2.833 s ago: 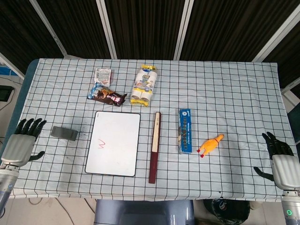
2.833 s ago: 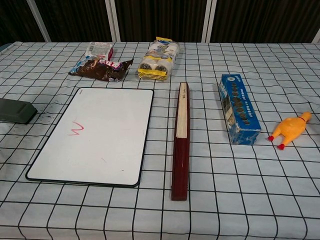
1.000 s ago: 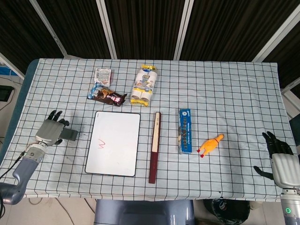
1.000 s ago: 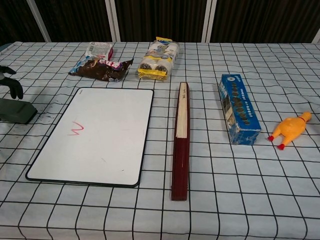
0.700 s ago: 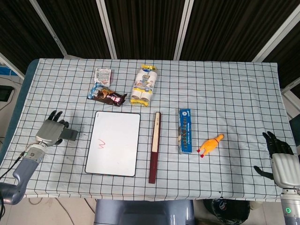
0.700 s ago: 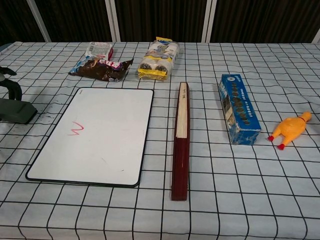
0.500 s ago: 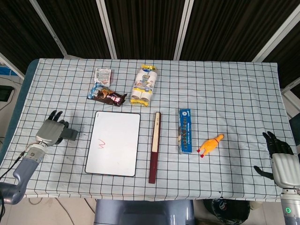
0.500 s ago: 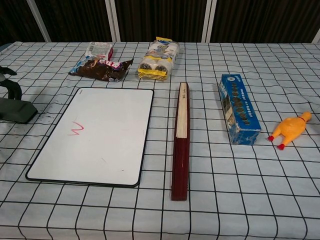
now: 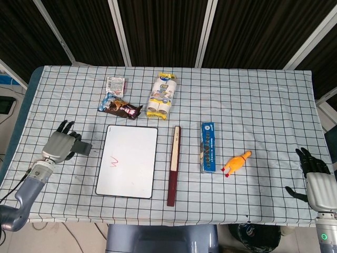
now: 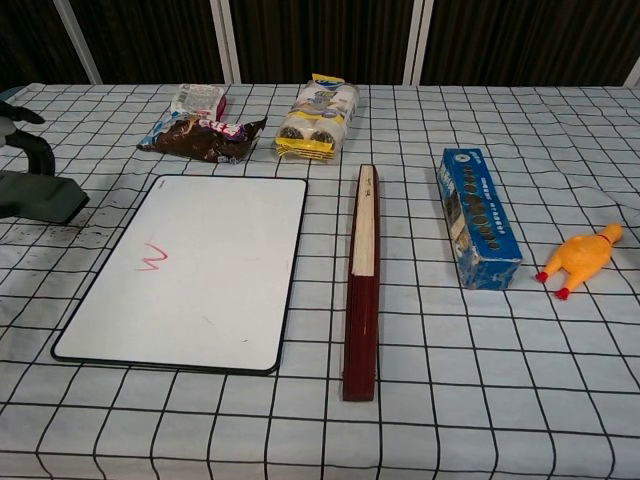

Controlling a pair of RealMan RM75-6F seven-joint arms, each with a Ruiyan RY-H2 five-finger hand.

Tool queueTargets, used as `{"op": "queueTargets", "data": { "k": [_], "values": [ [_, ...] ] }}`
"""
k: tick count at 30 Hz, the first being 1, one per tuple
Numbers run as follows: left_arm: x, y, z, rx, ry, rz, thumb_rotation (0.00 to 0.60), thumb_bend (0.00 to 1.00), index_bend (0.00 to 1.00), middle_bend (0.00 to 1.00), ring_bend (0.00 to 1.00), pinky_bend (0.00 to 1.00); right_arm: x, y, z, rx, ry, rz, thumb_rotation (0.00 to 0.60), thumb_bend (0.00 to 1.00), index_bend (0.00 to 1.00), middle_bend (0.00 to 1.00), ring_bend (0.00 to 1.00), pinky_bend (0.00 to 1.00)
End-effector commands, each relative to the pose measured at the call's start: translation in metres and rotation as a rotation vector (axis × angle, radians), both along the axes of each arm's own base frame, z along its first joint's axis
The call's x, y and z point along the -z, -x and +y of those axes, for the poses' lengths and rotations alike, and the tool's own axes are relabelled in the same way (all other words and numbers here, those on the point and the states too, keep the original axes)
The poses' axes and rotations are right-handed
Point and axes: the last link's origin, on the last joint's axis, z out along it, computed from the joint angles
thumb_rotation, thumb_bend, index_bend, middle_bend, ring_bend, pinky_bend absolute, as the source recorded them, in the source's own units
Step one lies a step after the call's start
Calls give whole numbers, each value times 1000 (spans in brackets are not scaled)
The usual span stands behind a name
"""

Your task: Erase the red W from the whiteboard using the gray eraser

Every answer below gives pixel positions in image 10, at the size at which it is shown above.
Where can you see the brown snack bag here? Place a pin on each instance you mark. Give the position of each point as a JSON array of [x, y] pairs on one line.
[[205, 140]]

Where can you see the white dry-erase board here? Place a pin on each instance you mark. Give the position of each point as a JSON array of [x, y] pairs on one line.
[[200, 270]]

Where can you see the yellow rubber chicken toy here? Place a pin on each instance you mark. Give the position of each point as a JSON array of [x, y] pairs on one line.
[[582, 255]]

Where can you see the dark green board eraser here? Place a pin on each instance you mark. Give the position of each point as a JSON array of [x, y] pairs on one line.
[[40, 197]]

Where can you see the dark red folded fan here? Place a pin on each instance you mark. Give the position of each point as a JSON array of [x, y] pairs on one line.
[[361, 325]]

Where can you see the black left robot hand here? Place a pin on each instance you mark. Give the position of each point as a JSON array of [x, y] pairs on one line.
[[37, 150]]

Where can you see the blue cookie box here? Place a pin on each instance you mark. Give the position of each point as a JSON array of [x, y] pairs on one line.
[[487, 235]]

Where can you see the white frame post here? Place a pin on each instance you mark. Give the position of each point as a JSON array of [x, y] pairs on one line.
[[634, 77], [417, 40], [227, 40], [80, 45]]

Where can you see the white black-checked tablecloth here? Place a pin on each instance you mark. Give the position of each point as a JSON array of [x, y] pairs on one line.
[[450, 375]]

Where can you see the white and pink snack pack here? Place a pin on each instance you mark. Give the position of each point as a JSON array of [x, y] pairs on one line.
[[195, 97]]

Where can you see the yellow and clear biscuit pack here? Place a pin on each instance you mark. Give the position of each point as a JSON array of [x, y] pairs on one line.
[[317, 120]]

